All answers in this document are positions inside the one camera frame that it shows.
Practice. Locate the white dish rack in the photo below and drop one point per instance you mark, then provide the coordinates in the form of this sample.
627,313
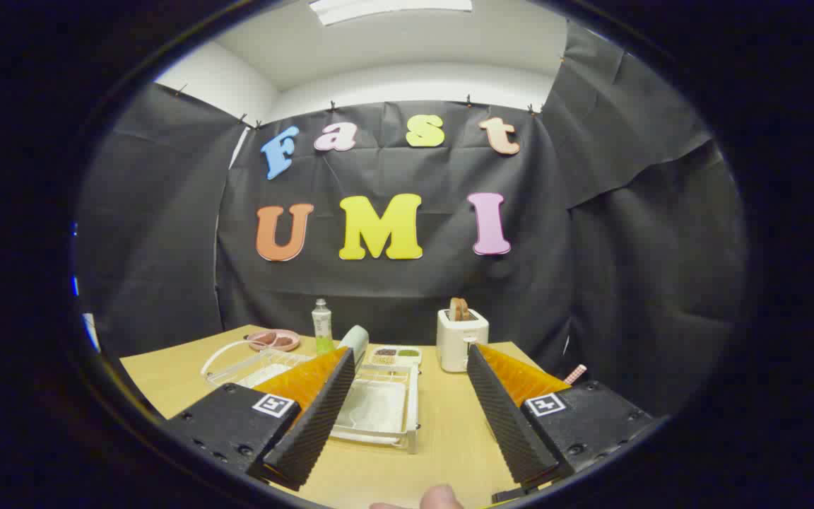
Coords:
379,406

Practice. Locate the white toaster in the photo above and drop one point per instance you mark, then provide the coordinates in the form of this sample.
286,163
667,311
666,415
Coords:
458,343

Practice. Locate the computer monitor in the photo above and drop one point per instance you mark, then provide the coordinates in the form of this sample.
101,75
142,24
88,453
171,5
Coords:
91,332

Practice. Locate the light green plate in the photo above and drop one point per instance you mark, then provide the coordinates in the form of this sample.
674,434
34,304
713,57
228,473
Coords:
355,339

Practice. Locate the white divided food tray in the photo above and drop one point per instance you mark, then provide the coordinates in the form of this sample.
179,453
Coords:
396,353

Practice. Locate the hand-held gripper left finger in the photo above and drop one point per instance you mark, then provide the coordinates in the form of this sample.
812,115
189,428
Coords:
311,431

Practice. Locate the ceiling light panel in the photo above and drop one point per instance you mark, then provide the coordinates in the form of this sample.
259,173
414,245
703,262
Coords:
386,7

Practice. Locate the brown bread slice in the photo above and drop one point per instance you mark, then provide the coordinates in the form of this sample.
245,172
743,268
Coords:
459,309

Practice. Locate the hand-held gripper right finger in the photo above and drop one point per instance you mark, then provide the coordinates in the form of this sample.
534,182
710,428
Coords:
509,428

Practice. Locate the green clear bottle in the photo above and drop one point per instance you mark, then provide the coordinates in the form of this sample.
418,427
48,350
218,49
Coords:
321,326

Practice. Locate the pink dish with food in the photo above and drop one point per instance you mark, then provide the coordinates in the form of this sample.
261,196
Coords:
274,340

